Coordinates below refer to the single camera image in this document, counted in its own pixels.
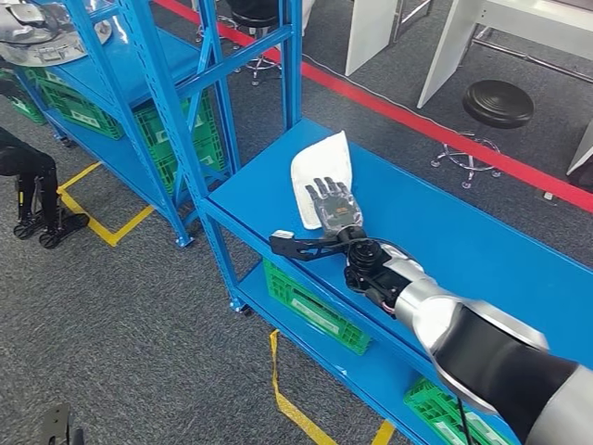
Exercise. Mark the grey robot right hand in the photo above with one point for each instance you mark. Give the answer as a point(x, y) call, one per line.
point(336, 209)

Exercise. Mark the white plastic shell part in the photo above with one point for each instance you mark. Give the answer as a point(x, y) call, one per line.
point(320, 160)

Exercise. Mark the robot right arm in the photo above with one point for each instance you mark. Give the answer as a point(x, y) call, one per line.
point(486, 362)

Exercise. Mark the blue metal workbench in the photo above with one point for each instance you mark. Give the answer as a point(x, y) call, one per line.
point(463, 245)

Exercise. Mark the blue metal shelf rack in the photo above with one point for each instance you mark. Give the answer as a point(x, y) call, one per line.
point(164, 110)

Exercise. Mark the round silver metal part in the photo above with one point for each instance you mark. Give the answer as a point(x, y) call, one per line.
point(69, 49)

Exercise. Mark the white desk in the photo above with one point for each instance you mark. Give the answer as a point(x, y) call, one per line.
point(366, 37)
point(449, 55)

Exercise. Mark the person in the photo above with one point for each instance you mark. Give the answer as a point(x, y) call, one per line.
point(308, 15)

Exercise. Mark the yellow floor tape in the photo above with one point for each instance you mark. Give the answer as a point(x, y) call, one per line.
point(278, 393)
point(83, 219)

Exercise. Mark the black round stool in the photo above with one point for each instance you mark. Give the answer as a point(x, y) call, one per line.
point(252, 12)
point(498, 103)

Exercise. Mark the black legged robot body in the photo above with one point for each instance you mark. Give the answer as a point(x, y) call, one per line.
point(23, 163)

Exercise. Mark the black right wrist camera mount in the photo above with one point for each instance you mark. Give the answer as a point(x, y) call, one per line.
point(305, 249)

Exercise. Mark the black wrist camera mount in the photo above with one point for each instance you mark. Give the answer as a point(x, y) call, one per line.
point(305, 249)
point(55, 424)

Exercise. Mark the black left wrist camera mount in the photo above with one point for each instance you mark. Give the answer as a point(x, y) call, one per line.
point(55, 424)

